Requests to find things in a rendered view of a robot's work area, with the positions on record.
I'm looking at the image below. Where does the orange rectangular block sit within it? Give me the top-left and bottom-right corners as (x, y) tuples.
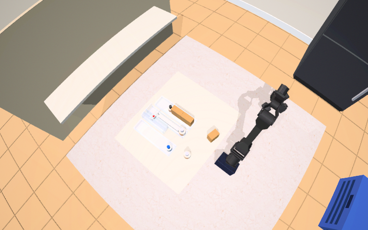
(207, 129), (220, 143)

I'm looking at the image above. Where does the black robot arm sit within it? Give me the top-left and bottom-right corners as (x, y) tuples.
(226, 84), (289, 168)

